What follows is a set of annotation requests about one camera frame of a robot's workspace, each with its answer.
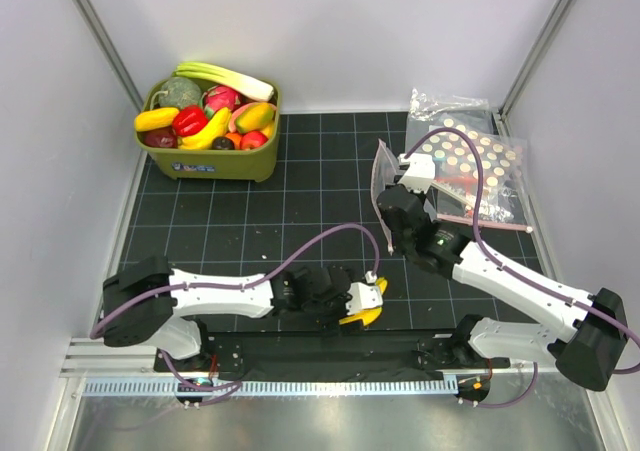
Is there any slotted cable duct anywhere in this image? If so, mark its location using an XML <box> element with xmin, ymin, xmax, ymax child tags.
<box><xmin>81</xmin><ymin>375</ymin><xmax>458</xmax><ymax>398</ymax></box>

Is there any orange yellow mango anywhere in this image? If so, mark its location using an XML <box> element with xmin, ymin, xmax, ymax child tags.
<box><xmin>235</xmin><ymin>102</ymin><xmax>275</xmax><ymax>134</ymax></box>

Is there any green white leek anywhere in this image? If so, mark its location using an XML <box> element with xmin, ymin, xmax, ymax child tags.
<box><xmin>174</xmin><ymin>61</ymin><xmax>275</xmax><ymax>102</ymax></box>

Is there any stack of dotted zip bags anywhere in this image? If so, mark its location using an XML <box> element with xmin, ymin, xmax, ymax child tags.
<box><xmin>405</xmin><ymin>89</ymin><xmax>532</xmax><ymax>232</ymax></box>

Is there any aluminium frame post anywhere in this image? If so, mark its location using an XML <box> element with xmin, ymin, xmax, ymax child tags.
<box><xmin>499</xmin><ymin>0</ymin><xmax>577</xmax><ymax>121</ymax></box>
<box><xmin>72</xmin><ymin>0</ymin><xmax>144</xmax><ymax>111</ymax></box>

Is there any black grid mat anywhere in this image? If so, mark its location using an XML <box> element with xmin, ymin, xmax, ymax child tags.
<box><xmin>116</xmin><ymin>112</ymin><xmax>527</xmax><ymax>331</ymax></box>

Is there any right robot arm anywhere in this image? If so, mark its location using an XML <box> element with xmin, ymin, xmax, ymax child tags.
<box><xmin>375</xmin><ymin>185</ymin><xmax>629</xmax><ymax>391</ymax></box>

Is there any yellow squash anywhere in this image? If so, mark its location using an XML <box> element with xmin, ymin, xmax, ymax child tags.
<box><xmin>134</xmin><ymin>107</ymin><xmax>180</xmax><ymax>132</ymax></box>

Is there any left aluminium frame post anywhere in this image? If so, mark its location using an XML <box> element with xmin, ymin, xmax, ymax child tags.
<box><xmin>72</xmin><ymin>0</ymin><xmax>144</xmax><ymax>111</ymax></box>

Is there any pink dragon fruit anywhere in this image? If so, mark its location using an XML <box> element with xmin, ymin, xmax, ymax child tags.
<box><xmin>201</xmin><ymin>85</ymin><xmax>242</xmax><ymax>117</ymax></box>

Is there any orange fruit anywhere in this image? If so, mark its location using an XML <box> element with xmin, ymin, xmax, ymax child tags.
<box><xmin>225</xmin><ymin>132</ymin><xmax>243</xmax><ymax>149</ymax></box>

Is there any green melon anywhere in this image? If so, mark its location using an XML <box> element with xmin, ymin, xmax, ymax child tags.
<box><xmin>149</xmin><ymin>76</ymin><xmax>201</xmax><ymax>110</ymax></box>

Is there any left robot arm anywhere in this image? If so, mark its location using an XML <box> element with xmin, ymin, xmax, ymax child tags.
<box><xmin>92</xmin><ymin>256</ymin><xmax>386</xmax><ymax>371</ymax></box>

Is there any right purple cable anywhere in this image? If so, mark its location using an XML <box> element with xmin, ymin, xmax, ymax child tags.
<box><xmin>404</xmin><ymin>128</ymin><xmax>640</xmax><ymax>410</ymax></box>

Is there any dark red apple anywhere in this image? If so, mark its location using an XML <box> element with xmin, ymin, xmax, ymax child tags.
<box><xmin>143</xmin><ymin>126</ymin><xmax>178</xmax><ymax>149</ymax></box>

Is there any olive green plastic basket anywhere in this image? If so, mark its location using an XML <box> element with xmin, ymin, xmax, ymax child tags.
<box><xmin>134</xmin><ymin>80</ymin><xmax>281</xmax><ymax>182</ymax></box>

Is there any right aluminium frame post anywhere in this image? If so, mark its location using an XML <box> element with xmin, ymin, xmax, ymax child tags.
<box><xmin>499</xmin><ymin>0</ymin><xmax>577</xmax><ymax>121</ymax></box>

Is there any red bell pepper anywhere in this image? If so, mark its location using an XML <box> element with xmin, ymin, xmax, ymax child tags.
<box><xmin>172</xmin><ymin>105</ymin><xmax>208</xmax><ymax>138</ymax></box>

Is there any yellow lemon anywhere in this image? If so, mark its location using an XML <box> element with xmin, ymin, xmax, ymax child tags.
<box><xmin>260</xmin><ymin>120</ymin><xmax>276</xmax><ymax>139</ymax></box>

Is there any small yellow banana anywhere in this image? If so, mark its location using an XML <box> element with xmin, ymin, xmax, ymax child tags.
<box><xmin>178</xmin><ymin>107</ymin><xmax>232</xmax><ymax>150</ymax></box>

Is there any yellow banana bunch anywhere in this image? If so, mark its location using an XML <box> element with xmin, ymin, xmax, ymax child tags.
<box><xmin>338</xmin><ymin>276</ymin><xmax>389</xmax><ymax>328</ymax></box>

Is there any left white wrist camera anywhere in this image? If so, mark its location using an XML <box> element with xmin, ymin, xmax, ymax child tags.
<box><xmin>347</xmin><ymin>270</ymin><xmax>385</xmax><ymax>320</ymax></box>

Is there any dark purple plum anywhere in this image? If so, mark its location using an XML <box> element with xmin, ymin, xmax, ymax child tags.
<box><xmin>211</xmin><ymin>136</ymin><xmax>236</xmax><ymax>151</ymax></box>

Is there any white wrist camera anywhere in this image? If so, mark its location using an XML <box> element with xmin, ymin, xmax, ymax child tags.
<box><xmin>398</xmin><ymin>153</ymin><xmax>436</xmax><ymax>193</ymax></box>
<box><xmin>347</xmin><ymin>270</ymin><xmax>385</xmax><ymax>320</ymax></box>

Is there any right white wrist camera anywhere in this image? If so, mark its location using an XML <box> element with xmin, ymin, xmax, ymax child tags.
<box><xmin>398</xmin><ymin>153</ymin><xmax>436</xmax><ymax>193</ymax></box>

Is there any clear pink zip bag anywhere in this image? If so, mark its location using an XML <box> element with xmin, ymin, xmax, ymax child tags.
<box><xmin>368</xmin><ymin>139</ymin><xmax>441</xmax><ymax>253</ymax></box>

